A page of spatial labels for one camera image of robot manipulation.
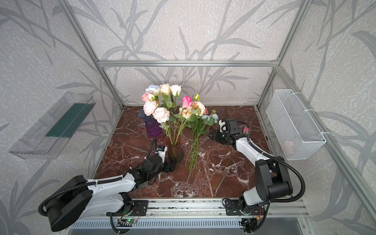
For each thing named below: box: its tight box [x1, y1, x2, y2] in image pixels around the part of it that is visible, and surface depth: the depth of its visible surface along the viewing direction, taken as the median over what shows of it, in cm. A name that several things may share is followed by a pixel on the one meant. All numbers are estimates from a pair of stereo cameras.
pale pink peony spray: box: [142, 100, 176, 146], surface depth 66 cm
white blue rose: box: [145, 84, 161, 96], surface depth 70 cm
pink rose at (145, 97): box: [141, 92, 151, 103], surface depth 68 cm
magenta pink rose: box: [182, 95, 194, 109], surface depth 63 cm
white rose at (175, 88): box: [169, 84, 182, 97], surface depth 72 cm
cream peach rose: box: [159, 83, 170, 95], surface depth 72 cm
